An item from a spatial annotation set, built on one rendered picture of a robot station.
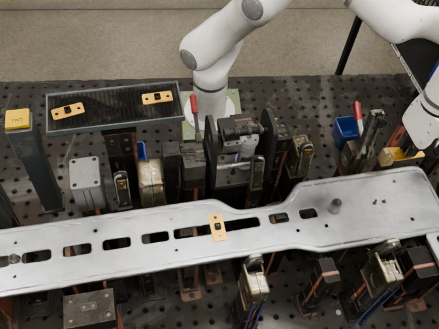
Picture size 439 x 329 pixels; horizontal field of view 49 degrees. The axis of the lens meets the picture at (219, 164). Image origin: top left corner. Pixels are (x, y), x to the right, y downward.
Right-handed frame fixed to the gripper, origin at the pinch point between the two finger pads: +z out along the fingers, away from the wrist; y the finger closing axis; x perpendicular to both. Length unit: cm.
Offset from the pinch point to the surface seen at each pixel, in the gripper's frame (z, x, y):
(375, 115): 7.1, 0.1, -16.0
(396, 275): 23.1, -4.7, 23.2
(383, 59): 127, 107, -153
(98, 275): 28, -79, 8
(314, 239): 27.6, -20.7, 7.9
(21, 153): 23, -97, -30
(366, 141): 15.7, -0.6, -13.9
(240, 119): 20.2, -33.0, -31.0
